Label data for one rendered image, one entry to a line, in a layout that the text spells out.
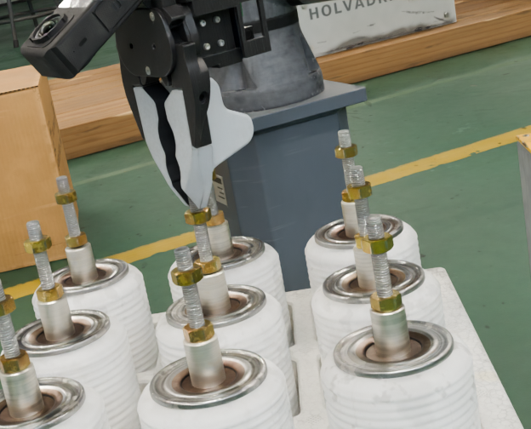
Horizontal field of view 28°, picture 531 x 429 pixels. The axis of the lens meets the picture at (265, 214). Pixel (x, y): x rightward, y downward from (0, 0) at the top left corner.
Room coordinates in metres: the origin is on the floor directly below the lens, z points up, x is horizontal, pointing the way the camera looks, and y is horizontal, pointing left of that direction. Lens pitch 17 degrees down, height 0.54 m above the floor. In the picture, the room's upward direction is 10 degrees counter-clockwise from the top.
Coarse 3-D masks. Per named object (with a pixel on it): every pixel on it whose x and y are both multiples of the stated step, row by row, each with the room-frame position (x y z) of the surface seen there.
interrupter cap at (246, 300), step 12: (228, 288) 0.76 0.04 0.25; (240, 288) 0.75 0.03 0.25; (252, 288) 0.74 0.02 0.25; (180, 300) 0.75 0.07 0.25; (240, 300) 0.73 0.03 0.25; (252, 300) 0.72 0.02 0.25; (264, 300) 0.71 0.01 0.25; (168, 312) 0.72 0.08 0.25; (180, 312) 0.72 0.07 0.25; (228, 312) 0.71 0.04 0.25; (240, 312) 0.70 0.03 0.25; (252, 312) 0.70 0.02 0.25; (180, 324) 0.70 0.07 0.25; (216, 324) 0.69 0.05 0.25; (228, 324) 0.69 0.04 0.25
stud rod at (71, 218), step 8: (64, 176) 0.85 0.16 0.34; (64, 184) 0.84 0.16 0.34; (64, 192) 0.84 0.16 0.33; (64, 208) 0.84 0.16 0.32; (72, 208) 0.84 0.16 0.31; (72, 216) 0.84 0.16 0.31; (72, 224) 0.84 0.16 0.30; (72, 232) 0.84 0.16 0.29; (80, 232) 0.85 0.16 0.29; (72, 248) 0.85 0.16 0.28
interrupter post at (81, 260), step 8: (80, 248) 0.84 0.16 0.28; (88, 248) 0.84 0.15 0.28; (72, 256) 0.84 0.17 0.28; (80, 256) 0.84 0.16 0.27; (88, 256) 0.84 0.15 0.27; (72, 264) 0.84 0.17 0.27; (80, 264) 0.84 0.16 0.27; (88, 264) 0.84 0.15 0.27; (72, 272) 0.84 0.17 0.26; (80, 272) 0.84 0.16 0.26; (88, 272) 0.84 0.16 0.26; (96, 272) 0.85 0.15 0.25; (72, 280) 0.84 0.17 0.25; (80, 280) 0.84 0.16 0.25; (88, 280) 0.84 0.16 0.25
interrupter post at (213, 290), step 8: (216, 272) 0.72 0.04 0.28; (224, 272) 0.72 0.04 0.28; (208, 280) 0.71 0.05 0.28; (216, 280) 0.71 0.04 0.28; (224, 280) 0.72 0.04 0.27; (200, 288) 0.72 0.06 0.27; (208, 288) 0.71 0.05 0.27; (216, 288) 0.71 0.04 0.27; (224, 288) 0.72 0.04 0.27; (200, 296) 0.72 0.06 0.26; (208, 296) 0.71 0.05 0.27; (216, 296) 0.71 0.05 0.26; (224, 296) 0.72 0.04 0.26; (208, 304) 0.71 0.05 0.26; (216, 304) 0.71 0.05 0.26; (224, 304) 0.72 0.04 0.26; (208, 312) 0.72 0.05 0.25; (216, 312) 0.71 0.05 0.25
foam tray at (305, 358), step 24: (456, 312) 0.80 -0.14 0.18; (312, 336) 0.80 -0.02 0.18; (312, 360) 0.76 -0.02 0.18; (480, 360) 0.71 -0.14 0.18; (144, 384) 0.78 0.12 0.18; (312, 384) 0.72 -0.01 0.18; (480, 384) 0.67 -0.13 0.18; (312, 408) 0.68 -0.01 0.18; (480, 408) 0.64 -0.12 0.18; (504, 408) 0.63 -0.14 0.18
